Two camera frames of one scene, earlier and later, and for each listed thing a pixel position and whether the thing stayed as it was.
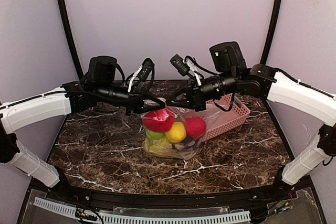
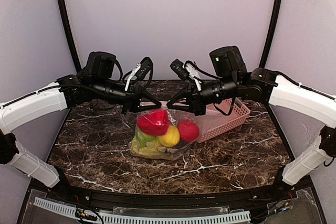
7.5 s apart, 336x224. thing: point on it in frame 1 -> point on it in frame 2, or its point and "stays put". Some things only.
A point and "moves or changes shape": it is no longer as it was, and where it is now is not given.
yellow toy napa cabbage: [159, 146] -> [151, 148]
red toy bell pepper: [158, 120] moves or changes shape
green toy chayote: [155, 135] -> [142, 138]
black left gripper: [136, 100] stays put
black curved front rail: [182, 201] stays put
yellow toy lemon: [177, 133] -> [171, 138]
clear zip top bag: [173, 132] moves or changes shape
